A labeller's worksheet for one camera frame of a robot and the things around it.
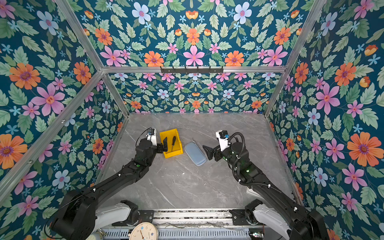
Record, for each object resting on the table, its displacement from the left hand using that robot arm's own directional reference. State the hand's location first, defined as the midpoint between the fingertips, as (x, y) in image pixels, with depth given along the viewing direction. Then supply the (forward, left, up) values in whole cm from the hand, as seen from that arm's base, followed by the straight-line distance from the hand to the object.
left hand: (160, 133), depth 82 cm
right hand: (-10, -28, +4) cm, 30 cm away
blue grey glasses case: (-3, -19, -19) cm, 27 cm away
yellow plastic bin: (+1, -8, -19) cm, 20 cm away
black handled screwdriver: (+7, -4, -20) cm, 21 cm away
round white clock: (-43, +6, -17) cm, 47 cm away
